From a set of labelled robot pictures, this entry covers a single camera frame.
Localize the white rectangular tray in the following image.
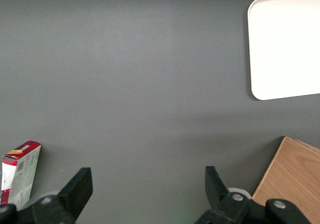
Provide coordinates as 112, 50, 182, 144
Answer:
247, 0, 320, 101

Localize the wooden drawer cabinet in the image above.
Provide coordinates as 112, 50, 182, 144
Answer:
251, 135, 320, 224

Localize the red cookie box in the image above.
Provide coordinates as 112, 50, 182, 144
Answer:
0, 140, 42, 210

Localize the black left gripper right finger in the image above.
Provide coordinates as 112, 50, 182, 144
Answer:
194, 165, 266, 224

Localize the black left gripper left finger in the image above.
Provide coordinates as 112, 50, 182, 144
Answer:
29, 167, 94, 224

